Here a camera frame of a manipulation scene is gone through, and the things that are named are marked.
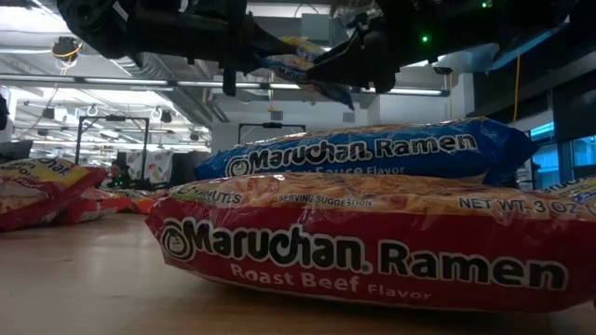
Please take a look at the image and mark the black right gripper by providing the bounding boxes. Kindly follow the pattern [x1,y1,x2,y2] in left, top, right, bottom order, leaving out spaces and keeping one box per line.
[305,0,423,94]

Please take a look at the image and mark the red Maruchan beef ramen packet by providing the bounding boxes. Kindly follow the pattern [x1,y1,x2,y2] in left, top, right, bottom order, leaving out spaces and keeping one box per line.
[144,171,596,314]
[0,156,109,233]
[109,186,171,216]

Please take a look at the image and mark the long fluorescent light strip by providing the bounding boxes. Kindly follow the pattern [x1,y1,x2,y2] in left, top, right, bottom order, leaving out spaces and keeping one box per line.
[0,73,452,98]

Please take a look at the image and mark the white patterned cloth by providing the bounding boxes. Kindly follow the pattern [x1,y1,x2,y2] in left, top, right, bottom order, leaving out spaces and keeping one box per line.
[125,149,174,183]

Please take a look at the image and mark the black frame stand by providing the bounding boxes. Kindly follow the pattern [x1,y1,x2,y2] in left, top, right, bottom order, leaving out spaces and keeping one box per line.
[237,121,307,146]
[74,114,151,181]

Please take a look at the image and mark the dark monitor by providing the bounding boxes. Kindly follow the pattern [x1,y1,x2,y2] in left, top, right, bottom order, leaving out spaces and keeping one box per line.
[0,139,34,165]

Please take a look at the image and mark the blue lit window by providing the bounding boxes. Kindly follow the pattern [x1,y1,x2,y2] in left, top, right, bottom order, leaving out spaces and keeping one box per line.
[530,121,596,181]

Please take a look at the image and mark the dark grey hanging cloth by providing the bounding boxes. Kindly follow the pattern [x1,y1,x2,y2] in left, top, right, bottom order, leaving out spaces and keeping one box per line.
[170,151,211,181]

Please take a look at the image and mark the black ceiling dome device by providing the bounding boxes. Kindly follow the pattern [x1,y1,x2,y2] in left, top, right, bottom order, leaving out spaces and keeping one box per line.
[49,35,84,64]

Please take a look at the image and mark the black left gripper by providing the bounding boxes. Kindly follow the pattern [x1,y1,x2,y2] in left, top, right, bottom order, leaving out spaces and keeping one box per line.
[134,0,299,97]

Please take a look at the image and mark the silver round air duct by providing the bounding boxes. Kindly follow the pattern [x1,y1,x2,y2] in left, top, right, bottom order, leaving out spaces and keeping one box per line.
[111,50,229,123]

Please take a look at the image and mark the orange Maruchan chicken ramen packet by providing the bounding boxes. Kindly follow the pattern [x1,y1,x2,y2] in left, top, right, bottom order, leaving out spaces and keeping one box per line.
[58,186,135,225]

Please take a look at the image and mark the yellow hanging cable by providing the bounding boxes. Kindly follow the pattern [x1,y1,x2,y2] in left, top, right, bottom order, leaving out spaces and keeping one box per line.
[511,54,522,125]

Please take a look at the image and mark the person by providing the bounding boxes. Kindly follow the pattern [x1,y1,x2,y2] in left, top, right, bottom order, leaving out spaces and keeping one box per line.
[104,159,141,191]

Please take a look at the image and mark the grey ceiling box unit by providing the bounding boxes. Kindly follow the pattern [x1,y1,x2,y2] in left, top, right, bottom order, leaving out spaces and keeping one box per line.
[300,12,336,39]

